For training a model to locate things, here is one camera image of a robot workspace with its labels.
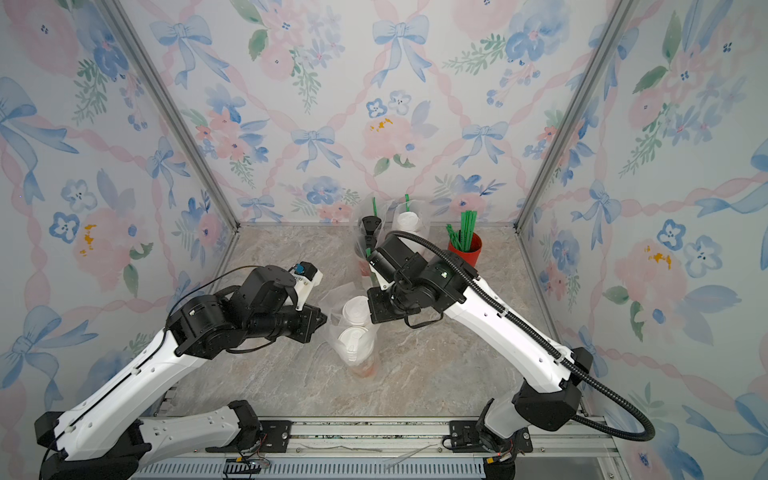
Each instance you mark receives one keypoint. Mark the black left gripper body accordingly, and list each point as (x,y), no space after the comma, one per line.
(308,324)

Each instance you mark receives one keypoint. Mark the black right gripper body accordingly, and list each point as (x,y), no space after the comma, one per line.
(372,252)

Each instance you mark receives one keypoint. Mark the white-lid red cup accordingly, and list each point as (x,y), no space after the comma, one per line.
(408,222)

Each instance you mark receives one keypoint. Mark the clear plastic carrier bag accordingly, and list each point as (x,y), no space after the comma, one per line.
(420,207)

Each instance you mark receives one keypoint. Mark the black-lid red cup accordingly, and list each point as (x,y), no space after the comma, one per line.
(371,225)
(369,242)

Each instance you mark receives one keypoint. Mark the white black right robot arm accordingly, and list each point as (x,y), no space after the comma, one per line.
(548,397)

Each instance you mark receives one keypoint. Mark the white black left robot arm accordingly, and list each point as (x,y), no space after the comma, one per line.
(108,435)

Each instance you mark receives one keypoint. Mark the red straw holder cup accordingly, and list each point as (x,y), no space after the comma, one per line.
(472,255)

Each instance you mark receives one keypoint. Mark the green wrapped straws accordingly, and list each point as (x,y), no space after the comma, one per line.
(461,238)

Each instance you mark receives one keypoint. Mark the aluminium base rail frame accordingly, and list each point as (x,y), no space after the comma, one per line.
(401,448)

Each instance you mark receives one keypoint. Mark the left aluminium corner post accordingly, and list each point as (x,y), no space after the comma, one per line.
(117,19)

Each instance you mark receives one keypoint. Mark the aluminium corner post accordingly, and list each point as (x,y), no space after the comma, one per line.
(613,30)
(117,19)

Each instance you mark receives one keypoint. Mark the right aluminium corner post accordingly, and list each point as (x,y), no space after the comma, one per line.
(613,30)

